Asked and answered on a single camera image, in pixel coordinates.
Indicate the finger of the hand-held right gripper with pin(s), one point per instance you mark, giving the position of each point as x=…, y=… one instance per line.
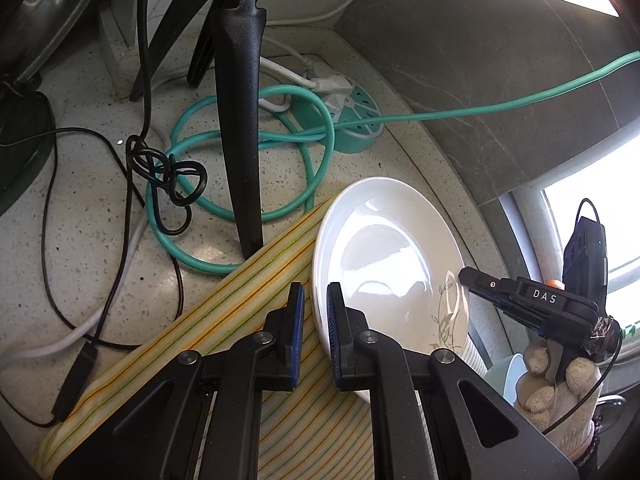
x=492, y=285

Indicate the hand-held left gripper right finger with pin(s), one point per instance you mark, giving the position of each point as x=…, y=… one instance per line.
x=334, y=330

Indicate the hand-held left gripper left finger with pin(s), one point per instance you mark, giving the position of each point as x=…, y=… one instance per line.
x=298, y=320

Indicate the white plate with leaf print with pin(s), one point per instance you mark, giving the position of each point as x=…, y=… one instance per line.
x=390, y=260

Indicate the person's right hand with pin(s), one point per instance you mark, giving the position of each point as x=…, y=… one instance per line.
x=570, y=400

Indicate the light blue bowl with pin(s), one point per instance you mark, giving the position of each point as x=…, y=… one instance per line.
x=507, y=375

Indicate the yellow striped cloth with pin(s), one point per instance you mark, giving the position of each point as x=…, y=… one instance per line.
x=200, y=305

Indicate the white framed window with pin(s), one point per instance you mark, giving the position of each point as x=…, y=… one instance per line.
x=590, y=210

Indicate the teal round power strip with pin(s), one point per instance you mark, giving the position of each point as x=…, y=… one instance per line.
x=360, y=135

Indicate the black tripod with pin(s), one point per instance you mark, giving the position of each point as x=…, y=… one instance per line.
x=240, y=110

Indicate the black round device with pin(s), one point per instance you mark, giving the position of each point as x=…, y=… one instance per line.
x=25, y=125

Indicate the steel pot lid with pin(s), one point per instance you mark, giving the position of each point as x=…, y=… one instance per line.
x=50, y=10

